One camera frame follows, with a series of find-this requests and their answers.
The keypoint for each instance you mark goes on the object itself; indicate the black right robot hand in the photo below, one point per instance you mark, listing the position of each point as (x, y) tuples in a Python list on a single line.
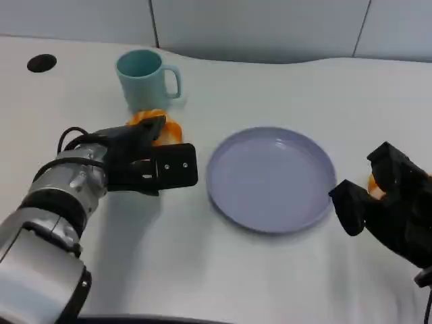
[(401, 216)]

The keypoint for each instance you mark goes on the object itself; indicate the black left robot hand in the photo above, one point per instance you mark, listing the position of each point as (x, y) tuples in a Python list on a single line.
[(128, 145)]

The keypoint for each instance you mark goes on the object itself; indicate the orange and white bread roll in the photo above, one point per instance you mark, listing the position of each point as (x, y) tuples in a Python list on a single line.
[(373, 186), (172, 131)]

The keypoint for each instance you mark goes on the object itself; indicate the pale green mug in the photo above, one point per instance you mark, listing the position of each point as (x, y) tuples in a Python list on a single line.
[(143, 87)]

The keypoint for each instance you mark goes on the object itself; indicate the black round table grommet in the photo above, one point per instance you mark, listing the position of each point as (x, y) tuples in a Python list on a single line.
[(41, 62)]

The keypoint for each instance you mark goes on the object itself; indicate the lilac plate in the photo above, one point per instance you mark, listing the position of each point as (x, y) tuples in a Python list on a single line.
[(270, 179)]

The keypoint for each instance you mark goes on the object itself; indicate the desk partition screen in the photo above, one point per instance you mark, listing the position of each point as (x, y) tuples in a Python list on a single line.
[(256, 27)]

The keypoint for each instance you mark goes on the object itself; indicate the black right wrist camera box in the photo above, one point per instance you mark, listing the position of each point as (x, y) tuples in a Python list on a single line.
[(423, 277)]

